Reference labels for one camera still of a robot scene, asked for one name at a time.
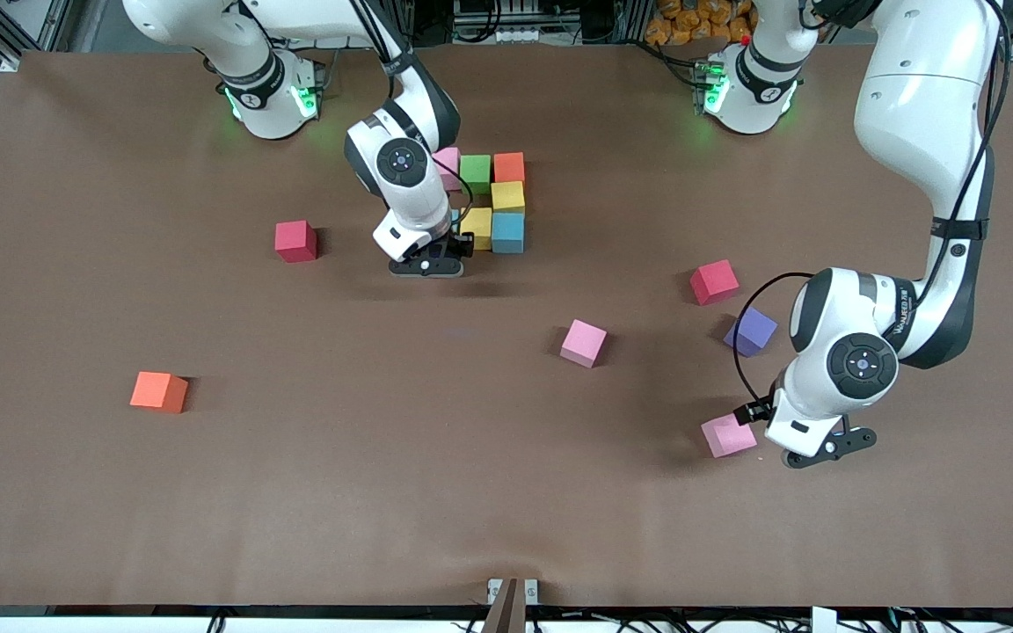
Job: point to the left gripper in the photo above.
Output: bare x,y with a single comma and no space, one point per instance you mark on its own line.
761,410

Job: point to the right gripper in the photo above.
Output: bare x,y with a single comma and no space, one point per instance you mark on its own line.
460,243

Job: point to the yellow foam cube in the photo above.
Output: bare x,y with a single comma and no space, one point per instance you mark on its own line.
480,227
507,197

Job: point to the green foam cube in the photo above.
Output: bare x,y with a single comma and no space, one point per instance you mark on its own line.
475,173

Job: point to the pink foam cube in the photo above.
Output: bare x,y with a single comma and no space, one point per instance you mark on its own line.
584,343
726,437
449,167

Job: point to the orange foam cube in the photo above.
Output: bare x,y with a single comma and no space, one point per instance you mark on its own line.
159,391
509,167

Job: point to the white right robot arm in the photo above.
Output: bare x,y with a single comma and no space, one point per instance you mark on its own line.
251,79

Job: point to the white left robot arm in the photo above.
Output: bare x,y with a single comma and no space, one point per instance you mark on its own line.
920,97

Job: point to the purple foam cube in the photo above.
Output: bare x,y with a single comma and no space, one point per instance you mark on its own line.
753,332

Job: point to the brown paper table cover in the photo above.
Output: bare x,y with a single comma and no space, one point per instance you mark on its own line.
823,527

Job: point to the red foam cube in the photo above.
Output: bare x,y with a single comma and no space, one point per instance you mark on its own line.
714,281
295,242

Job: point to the metal equipment rack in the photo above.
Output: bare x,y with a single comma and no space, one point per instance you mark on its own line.
498,18

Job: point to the bag of orange items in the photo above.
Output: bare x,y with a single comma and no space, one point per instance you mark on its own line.
691,22

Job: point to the small metal bracket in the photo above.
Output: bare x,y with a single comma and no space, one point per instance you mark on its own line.
531,591

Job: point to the grey camera support post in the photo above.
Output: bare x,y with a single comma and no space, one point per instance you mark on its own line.
506,615

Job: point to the white table edge rail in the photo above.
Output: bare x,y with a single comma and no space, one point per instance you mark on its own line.
76,626

